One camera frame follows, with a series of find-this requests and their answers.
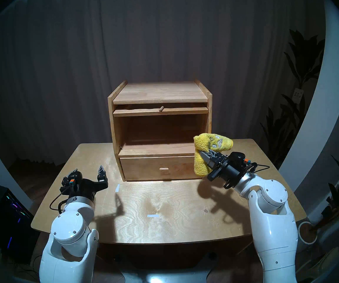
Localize tall dark leafy plant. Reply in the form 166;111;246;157
259;29;326;168

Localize wooden storage cabinet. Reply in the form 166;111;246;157
108;78;213;182

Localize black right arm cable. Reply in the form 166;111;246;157
224;163;271;189

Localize wooden flip door wavy window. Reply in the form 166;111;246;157
113;106;209;117

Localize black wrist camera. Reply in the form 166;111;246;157
63;172;83;188
231;152;252;168

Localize wooden cabinet drawer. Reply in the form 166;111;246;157
119;155;202;181

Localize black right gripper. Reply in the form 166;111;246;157
199;149;254;189

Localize grey pleated curtain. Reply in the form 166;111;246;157
0;0;326;168

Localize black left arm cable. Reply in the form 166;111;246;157
50;189;71;214

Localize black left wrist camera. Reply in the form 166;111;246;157
63;172;83;188

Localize white round plant pot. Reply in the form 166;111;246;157
299;221;319;244

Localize yellow towel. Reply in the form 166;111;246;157
194;133;234;177

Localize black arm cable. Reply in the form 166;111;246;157
224;163;271;189
50;189;71;214

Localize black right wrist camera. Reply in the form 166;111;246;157
231;152;252;168

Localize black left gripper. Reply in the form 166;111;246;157
61;165;109;204

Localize black computer tower RGB lights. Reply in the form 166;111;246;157
0;184;40;264

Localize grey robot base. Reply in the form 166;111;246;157
114;251;217;283

